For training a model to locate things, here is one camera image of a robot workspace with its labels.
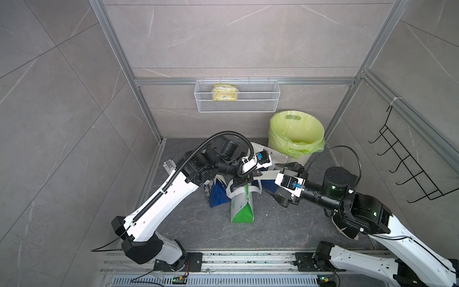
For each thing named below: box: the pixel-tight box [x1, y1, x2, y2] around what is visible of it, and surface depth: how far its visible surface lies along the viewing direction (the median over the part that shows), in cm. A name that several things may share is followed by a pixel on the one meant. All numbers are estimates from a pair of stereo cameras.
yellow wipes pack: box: [212, 83, 238, 102], surface depth 89 cm
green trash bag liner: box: [268, 110, 326, 160], surface depth 94 cm
